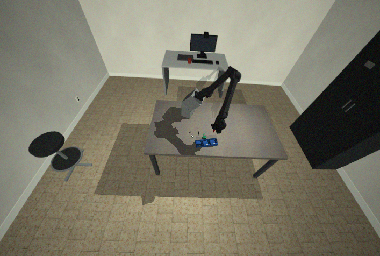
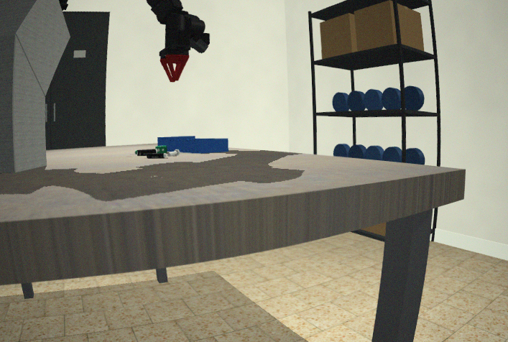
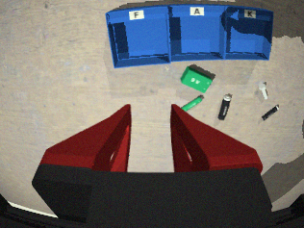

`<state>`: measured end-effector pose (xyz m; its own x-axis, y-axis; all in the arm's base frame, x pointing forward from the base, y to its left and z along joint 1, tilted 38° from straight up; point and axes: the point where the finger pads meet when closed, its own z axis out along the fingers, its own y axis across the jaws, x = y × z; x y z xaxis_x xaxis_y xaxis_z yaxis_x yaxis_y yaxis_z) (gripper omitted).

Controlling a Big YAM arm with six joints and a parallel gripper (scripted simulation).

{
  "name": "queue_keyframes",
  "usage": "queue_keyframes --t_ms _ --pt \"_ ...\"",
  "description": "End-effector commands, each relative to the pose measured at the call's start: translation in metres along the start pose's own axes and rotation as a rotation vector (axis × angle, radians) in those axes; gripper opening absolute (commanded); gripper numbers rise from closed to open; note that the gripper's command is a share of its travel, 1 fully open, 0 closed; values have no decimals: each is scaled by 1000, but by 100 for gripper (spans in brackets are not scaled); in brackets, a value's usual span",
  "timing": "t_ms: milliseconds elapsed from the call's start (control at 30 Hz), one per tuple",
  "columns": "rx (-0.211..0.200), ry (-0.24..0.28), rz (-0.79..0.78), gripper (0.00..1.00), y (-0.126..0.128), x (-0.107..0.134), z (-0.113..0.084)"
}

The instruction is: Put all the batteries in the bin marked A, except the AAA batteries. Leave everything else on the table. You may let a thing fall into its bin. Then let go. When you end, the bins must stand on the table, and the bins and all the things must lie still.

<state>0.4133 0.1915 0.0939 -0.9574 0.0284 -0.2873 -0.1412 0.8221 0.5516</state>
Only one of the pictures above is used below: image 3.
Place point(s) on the blue three-compartment bin rack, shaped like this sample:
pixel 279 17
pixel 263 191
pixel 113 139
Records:
pixel 235 32

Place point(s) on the grey hex-head bolt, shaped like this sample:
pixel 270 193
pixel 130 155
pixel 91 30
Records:
pixel 262 87

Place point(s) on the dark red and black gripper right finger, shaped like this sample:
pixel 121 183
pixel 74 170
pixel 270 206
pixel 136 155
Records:
pixel 209 148

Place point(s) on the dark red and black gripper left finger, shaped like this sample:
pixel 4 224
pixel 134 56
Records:
pixel 95 146

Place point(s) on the green cylindrical battery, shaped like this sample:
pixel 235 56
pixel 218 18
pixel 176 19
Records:
pixel 192 103

